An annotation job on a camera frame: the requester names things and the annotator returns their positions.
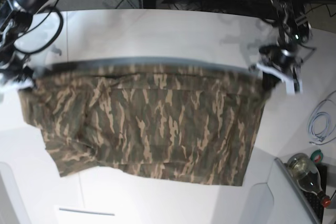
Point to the camouflage t-shirt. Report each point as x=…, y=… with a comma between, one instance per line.
x=186, y=124

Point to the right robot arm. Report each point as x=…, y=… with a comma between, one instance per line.
x=16, y=19

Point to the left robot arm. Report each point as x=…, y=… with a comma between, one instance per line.
x=294, y=32

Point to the green tape roll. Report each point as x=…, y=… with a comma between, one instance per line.
x=317, y=156

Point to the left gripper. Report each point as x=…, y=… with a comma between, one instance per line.
x=279, y=57

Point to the clear plastic bottle red cap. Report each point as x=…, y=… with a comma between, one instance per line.
x=307, y=176

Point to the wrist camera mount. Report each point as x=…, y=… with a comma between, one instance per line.
x=273, y=75
x=15, y=82

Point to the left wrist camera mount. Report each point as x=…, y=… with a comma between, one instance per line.
x=273, y=75

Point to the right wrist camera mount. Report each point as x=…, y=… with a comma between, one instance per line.
x=15, y=82

